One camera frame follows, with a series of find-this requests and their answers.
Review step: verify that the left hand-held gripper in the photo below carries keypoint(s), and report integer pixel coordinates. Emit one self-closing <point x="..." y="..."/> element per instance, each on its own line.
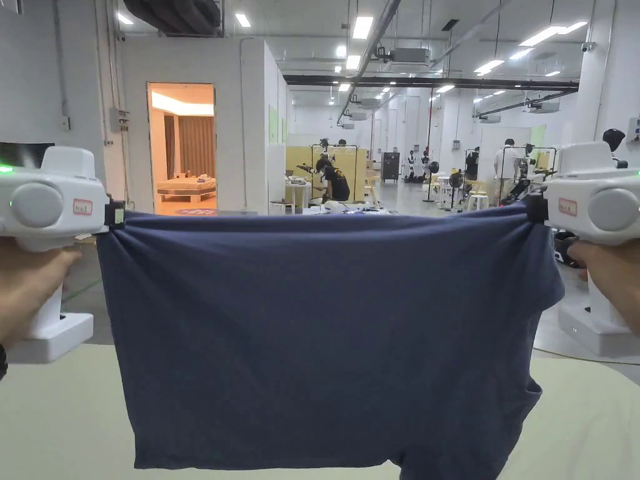
<point x="37" y="202"/>

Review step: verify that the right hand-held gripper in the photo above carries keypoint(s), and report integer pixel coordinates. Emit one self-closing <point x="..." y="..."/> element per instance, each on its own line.
<point x="607" y="202"/>

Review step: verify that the dark blue shirt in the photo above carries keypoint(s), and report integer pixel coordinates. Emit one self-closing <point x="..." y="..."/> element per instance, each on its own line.
<point x="325" y="325"/>

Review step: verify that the person's right hand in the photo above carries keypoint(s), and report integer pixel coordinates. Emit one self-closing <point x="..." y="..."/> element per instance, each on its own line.
<point x="612" y="270"/>

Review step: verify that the person's left hand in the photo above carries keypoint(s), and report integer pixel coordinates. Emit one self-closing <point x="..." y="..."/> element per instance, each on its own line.
<point x="27" y="285"/>

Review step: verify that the wooden bed with bedding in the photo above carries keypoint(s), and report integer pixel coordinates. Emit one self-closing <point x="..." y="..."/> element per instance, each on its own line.
<point x="187" y="189"/>

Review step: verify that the black standing fan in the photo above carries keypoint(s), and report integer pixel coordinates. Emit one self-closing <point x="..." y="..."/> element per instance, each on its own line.
<point x="455" y="181"/>

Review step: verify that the black cabinet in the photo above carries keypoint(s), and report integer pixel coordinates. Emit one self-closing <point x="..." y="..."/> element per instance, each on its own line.
<point x="392" y="167"/>

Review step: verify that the black clothes rack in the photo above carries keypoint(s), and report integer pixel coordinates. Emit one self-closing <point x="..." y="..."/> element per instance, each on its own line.
<point x="345" y="150"/>

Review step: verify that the bed with pale green sheet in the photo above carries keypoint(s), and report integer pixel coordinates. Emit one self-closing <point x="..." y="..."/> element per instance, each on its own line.
<point x="65" y="425"/>

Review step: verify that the grey wall electrical box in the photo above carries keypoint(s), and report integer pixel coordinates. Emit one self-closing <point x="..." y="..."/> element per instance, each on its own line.
<point x="118" y="119"/>

